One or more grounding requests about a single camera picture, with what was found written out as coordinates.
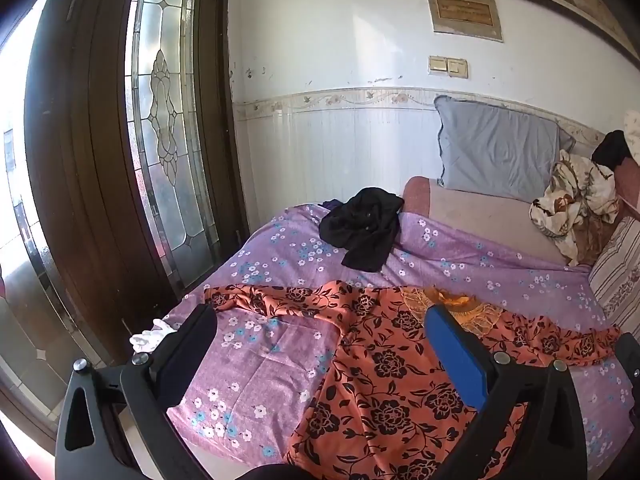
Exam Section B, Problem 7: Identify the striped floral pillow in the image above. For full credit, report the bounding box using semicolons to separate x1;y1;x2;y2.
589;217;640;340

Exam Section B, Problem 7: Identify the black garment behind pile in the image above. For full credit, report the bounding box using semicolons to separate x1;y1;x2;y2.
591;130;631;171

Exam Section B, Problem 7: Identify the black crumpled garment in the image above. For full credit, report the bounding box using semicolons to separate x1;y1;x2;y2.
319;188;405;273

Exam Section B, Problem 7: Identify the grey pillow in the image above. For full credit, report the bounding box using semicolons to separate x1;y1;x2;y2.
434;96;575;203

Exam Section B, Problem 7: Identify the cream floral hanging cloth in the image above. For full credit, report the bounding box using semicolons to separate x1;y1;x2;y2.
623;110;640;166

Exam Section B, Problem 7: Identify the pink headboard cushion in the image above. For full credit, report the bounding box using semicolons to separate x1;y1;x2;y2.
614;157;640;219

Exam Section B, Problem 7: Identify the purple floral bedsheet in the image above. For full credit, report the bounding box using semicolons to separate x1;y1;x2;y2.
167;206;634;478

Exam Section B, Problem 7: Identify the dark wooden glass door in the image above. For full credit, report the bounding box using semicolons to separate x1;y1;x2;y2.
24;0;247;364

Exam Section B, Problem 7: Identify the cream brown floral cloth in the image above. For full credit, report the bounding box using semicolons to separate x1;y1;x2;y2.
529;151;620;266

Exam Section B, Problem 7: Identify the beige double wall switch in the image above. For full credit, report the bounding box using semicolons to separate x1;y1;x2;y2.
428;55;469;79

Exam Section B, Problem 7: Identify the white green small cloth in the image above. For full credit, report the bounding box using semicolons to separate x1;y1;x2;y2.
129;318;176;353

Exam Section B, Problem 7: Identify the framed wall plaque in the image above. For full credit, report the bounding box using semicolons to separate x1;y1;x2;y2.
427;0;503;42

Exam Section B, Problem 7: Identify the pink mattress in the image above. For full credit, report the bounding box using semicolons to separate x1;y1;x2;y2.
402;177;565;266

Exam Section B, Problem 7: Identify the orange black floral garment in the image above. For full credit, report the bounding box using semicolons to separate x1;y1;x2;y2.
204;281;620;479

